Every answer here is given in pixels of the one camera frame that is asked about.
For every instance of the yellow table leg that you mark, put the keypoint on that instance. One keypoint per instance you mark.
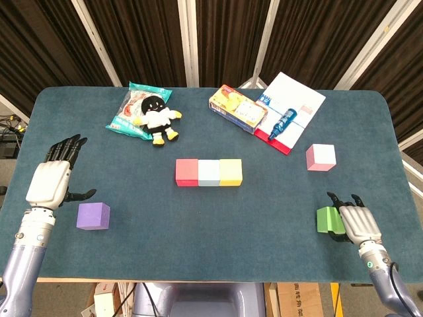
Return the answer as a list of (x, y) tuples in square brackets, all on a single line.
[(336, 307)]

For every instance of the teal snack bag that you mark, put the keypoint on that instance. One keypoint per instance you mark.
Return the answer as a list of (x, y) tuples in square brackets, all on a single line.
[(124, 123)]

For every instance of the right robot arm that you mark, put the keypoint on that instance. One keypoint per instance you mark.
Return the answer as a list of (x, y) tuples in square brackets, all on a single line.
[(380, 277)]

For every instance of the white red carton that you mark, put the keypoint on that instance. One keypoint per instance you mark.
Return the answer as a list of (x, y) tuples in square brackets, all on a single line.
[(104, 303)]

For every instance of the white red book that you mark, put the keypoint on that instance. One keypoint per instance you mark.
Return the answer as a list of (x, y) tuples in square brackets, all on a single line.
[(291, 92)]

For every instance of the green foam cube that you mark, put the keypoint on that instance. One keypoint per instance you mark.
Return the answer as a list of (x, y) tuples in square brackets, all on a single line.
[(327, 219)]

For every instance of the pink foam cube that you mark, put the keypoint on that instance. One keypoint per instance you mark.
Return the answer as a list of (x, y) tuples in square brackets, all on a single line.
[(322, 156)]

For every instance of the teal felt table mat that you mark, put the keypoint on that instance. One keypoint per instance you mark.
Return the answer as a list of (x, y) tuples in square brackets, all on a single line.
[(198, 231)]

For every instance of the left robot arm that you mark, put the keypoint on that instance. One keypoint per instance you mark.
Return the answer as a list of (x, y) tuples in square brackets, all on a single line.
[(23, 264)]

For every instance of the purple foam cube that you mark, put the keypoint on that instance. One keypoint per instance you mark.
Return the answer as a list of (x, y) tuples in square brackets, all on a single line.
[(92, 216)]

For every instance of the white frame post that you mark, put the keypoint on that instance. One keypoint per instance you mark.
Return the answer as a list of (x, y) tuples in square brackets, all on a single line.
[(96, 43), (382, 30), (188, 43), (266, 33)]

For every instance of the yellow blue cookie box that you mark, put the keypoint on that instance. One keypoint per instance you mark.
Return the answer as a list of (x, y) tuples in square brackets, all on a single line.
[(238, 109)]

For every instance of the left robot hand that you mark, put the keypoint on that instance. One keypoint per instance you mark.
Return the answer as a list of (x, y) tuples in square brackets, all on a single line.
[(48, 185)]

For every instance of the grey robot torso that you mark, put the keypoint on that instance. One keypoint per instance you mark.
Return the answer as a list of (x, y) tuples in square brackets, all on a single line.
[(205, 303)]

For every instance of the brown cardboard box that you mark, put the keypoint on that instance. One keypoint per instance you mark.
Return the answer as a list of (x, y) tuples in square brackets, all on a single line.
[(297, 300)]

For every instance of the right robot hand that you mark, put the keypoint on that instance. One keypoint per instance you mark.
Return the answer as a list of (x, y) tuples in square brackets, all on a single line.
[(360, 224)]

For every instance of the red foam cube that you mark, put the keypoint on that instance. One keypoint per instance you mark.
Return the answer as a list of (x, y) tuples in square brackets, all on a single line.
[(186, 170)]

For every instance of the yellow foam cube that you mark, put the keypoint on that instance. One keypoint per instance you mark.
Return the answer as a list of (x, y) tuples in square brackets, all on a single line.
[(230, 170)]

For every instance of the blue bottle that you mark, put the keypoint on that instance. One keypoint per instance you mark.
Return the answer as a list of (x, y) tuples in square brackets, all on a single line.
[(282, 123)]

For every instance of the black white plush doll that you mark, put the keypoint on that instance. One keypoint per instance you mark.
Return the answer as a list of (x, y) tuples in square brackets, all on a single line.
[(157, 119)]

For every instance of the light blue foam cube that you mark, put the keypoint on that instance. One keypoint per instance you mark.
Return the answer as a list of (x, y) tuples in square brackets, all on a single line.
[(209, 170)]

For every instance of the dark brown curtain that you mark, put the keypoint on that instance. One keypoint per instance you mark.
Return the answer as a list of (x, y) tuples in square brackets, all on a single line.
[(148, 39)]

